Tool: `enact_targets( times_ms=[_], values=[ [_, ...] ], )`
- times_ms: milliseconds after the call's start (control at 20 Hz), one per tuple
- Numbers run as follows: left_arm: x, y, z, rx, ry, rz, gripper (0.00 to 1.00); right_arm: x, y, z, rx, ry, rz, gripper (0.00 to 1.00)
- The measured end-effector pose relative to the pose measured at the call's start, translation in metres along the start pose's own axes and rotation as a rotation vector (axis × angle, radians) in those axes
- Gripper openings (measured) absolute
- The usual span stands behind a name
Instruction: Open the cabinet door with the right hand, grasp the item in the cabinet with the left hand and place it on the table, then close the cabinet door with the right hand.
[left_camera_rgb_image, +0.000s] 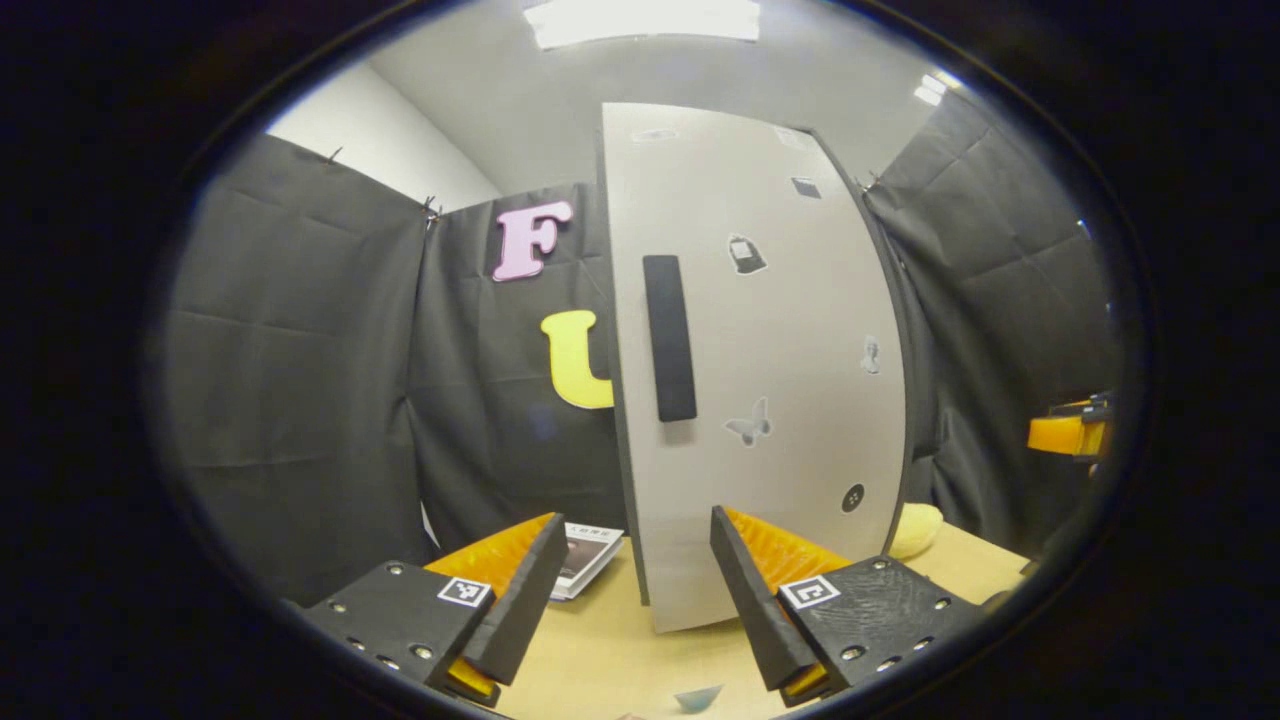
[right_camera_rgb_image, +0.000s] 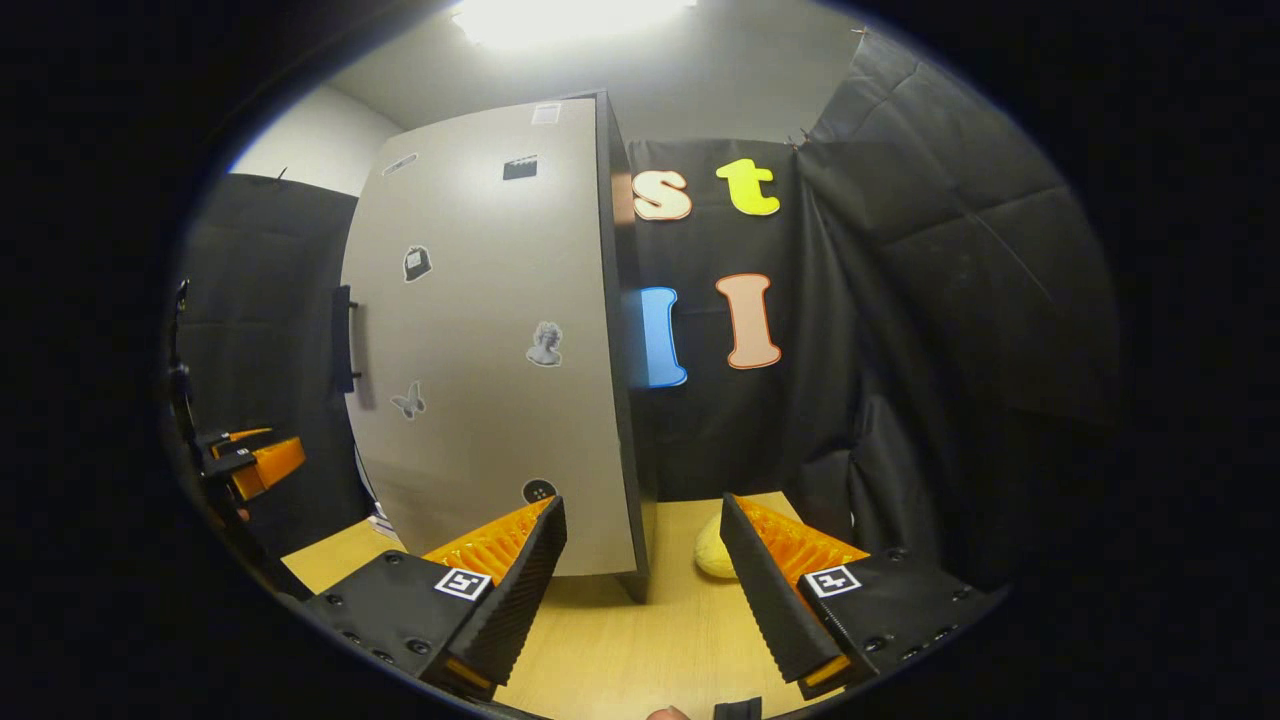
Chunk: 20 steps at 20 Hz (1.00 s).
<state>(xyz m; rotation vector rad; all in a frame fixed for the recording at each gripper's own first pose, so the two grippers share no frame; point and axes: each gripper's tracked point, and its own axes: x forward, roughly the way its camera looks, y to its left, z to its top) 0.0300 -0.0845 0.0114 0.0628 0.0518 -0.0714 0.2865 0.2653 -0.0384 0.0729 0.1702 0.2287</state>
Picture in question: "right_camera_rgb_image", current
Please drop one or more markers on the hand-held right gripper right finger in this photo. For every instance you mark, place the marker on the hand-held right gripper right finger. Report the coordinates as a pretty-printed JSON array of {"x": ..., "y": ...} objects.
[{"x": 770, "y": 600}]

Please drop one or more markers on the yellow round bun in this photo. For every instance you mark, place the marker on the yellow round bun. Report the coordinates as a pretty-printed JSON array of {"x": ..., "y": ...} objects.
[{"x": 712, "y": 555}]

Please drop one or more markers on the black backdrop cloth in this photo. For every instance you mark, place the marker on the black backdrop cloth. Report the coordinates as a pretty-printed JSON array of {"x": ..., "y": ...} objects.
[{"x": 950, "y": 300}]

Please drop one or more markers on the grey cabinet door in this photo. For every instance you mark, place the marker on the grey cabinet door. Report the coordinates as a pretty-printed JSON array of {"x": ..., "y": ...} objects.
[{"x": 490, "y": 430}]

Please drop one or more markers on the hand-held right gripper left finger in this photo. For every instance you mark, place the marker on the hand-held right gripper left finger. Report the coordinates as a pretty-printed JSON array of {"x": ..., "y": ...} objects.
[{"x": 515, "y": 600}]

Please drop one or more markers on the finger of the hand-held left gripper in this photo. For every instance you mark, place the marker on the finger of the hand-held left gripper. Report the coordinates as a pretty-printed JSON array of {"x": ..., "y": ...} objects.
[
  {"x": 275, "y": 465},
  {"x": 235, "y": 440}
]

